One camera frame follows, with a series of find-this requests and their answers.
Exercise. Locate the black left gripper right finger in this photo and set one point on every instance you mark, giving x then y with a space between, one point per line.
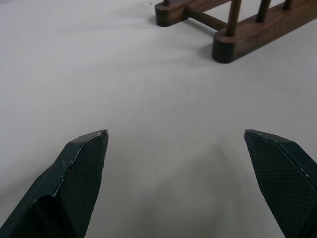
282 173

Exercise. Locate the dark wooden dish rack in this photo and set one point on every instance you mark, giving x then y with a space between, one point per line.
250 32

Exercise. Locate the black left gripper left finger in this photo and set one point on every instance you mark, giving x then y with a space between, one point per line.
71 183

